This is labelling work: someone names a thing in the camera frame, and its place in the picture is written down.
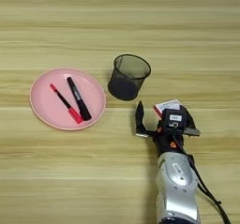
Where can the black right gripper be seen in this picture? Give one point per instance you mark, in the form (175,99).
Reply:
(165,143)

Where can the small red white box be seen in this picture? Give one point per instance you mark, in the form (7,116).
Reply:
(167,105)

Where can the black mesh pen cup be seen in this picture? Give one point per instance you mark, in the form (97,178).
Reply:
(123,88)

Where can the pink round plate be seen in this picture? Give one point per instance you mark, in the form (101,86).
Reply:
(50,109)

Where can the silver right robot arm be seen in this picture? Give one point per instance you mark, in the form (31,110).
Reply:
(176,187)

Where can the black box with white label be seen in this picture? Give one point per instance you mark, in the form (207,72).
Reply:
(175,117)

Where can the black marker pen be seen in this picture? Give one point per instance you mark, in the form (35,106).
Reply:
(78,98)

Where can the red pen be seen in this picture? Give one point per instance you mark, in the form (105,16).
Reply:
(65,102)

